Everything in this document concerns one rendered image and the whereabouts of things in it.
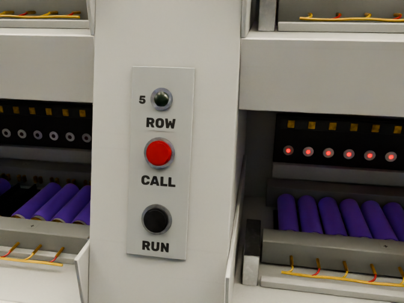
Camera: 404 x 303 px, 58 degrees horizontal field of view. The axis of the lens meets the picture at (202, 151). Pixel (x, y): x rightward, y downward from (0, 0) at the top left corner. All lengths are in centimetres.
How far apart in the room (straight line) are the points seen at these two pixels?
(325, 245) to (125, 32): 22
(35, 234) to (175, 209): 14
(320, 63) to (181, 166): 10
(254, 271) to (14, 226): 20
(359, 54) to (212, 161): 11
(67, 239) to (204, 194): 14
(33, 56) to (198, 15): 12
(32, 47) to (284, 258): 24
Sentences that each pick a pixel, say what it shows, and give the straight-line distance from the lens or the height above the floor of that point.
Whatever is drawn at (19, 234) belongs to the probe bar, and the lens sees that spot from 35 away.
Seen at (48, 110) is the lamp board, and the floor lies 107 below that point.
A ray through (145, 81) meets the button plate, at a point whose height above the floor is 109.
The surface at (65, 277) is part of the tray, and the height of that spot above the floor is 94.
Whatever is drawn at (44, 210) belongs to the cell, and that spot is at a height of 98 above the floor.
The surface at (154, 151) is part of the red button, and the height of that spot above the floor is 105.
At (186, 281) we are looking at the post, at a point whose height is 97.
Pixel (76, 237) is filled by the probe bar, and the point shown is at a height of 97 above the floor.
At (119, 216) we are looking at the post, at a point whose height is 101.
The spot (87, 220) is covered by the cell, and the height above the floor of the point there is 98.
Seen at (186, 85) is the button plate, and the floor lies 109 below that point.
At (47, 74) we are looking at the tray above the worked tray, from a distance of 28.
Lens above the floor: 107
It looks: 5 degrees down
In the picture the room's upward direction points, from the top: 3 degrees clockwise
